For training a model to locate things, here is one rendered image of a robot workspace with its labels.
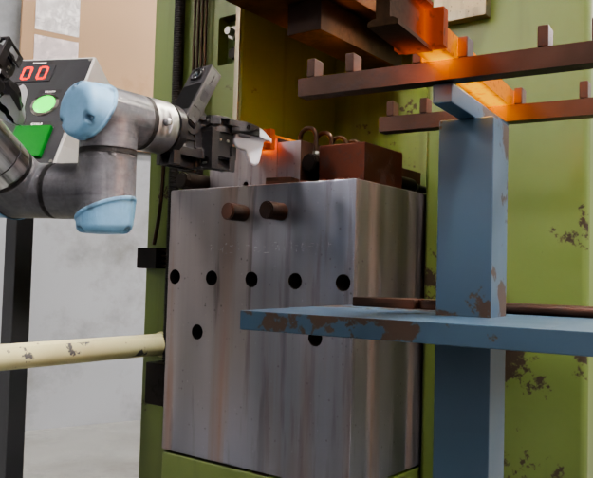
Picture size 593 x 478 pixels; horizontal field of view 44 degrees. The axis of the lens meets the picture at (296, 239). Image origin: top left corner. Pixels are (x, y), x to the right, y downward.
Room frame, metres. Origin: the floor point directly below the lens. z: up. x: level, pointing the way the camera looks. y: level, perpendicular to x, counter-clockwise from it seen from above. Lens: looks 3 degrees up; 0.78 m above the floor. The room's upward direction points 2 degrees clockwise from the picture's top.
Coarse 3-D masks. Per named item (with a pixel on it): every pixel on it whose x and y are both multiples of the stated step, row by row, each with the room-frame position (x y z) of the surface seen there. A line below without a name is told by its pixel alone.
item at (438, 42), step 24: (384, 0) 0.57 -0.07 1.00; (408, 0) 0.60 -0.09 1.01; (384, 24) 0.57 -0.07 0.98; (408, 24) 0.60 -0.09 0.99; (432, 24) 0.63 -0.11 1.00; (408, 48) 0.63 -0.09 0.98; (432, 48) 0.63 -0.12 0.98; (456, 48) 0.69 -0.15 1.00; (480, 96) 0.83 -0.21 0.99; (504, 96) 0.85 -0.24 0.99
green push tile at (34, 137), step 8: (16, 128) 1.37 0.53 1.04; (24, 128) 1.36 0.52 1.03; (32, 128) 1.36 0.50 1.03; (40, 128) 1.36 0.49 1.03; (48, 128) 1.35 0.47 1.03; (16, 136) 1.36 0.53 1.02; (24, 136) 1.35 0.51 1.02; (32, 136) 1.35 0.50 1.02; (40, 136) 1.35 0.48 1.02; (48, 136) 1.35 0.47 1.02; (24, 144) 1.34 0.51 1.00; (32, 144) 1.34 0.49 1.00; (40, 144) 1.34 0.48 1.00; (32, 152) 1.33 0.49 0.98; (40, 152) 1.33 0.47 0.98
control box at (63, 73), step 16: (32, 64) 1.47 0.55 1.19; (48, 64) 1.46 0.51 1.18; (64, 64) 1.45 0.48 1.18; (80, 64) 1.44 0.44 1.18; (96, 64) 1.45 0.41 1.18; (16, 80) 1.45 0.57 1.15; (32, 80) 1.44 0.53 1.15; (48, 80) 1.43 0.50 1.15; (64, 80) 1.43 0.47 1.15; (80, 80) 1.42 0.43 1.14; (96, 80) 1.45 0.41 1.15; (32, 96) 1.42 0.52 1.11; (32, 112) 1.39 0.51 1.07; (48, 112) 1.38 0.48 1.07; (48, 144) 1.34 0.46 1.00; (64, 144) 1.34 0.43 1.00; (48, 160) 1.32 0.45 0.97; (64, 160) 1.34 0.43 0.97
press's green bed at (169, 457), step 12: (168, 456) 1.25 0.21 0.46; (180, 456) 1.24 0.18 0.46; (192, 456) 1.23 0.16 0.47; (168, 468) 1.25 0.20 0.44; (180, 468) 1.23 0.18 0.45; (192, 468) 1.22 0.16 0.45; (204, 468) 1.20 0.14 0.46; (216, 468) 1.19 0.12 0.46; (228, 468) 1.17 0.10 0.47; (240, 468) 1.16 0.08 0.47
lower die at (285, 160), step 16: (288, 144) 1.18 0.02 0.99; (304, 144) 1.18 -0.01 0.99; (240, 160) 1.25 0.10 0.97; (272, 160) 1.20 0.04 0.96; (288, 160) 1.18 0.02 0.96; (224, 176) 1.27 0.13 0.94; (240, 176) 1.25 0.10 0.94; (256, 176) 1.22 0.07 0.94; (272, 176) 1.20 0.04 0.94; (304, 176) 1.18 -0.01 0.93; (416, 176) 1.49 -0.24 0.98
